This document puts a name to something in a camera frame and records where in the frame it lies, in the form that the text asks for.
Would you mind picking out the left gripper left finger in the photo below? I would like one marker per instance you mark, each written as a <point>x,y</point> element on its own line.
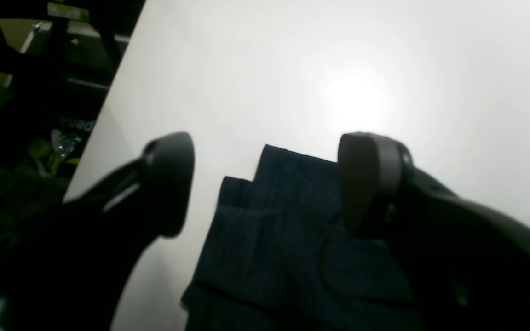
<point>66,268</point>

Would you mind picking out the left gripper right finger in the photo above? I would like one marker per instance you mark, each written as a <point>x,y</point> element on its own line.
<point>468,265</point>

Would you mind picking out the dark navy long-sleeve shirt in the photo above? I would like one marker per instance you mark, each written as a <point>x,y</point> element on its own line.
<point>277,257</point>

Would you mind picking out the black OpenArm base box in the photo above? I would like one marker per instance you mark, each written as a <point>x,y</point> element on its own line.
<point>60,58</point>

